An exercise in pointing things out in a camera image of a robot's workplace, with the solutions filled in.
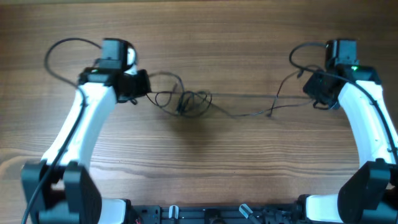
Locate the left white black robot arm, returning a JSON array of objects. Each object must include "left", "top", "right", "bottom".
[{"left": 21, "top": 38, "right": 151, "bottom": 223}]

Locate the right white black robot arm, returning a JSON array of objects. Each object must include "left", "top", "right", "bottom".
[{"left": 292, "top": 39, "right": 397, "bottom": 223}]

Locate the black aluminium base frame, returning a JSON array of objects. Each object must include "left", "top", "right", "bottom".
[{"left": 130, "top": 204, "right": 303, "bottom": 224}]

